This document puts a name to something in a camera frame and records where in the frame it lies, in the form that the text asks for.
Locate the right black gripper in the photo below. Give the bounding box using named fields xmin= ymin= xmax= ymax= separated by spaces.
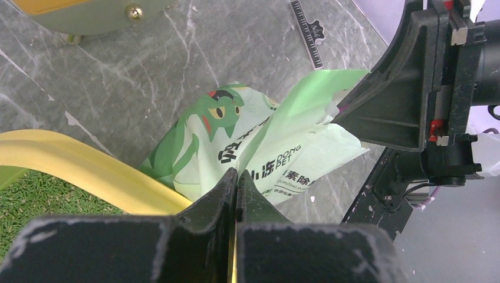
xmin=333 ymin=1 xmax=499 ymax=187

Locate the round cream drawer cabinet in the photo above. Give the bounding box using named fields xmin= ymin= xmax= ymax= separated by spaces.
xmin=12 ymin=0 xmax=175 ymax=37

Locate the magenta plastic scoop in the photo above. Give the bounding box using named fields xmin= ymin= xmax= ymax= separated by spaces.
xmin=338 ymin=105 xmax=349 ymax=113

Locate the green cat litter bag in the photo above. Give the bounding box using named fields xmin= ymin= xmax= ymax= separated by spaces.
xmin=139 ymin=69 xmax=367 ymax=205

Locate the yellow litter box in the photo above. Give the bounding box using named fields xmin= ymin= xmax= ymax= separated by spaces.
xmin=1 ymin=130 xmax=192 ymax=215

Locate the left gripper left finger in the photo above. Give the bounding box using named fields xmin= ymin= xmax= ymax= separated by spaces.
xmin=1 ymin=168 xmax=238 ymax=282

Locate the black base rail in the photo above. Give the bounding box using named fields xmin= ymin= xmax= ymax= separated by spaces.
xmin=341 ymin=147 xmax=420 ymax=240

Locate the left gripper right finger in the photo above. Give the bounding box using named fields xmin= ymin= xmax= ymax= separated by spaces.
xmin=236 ymin=171 xmax=406 ymax=282

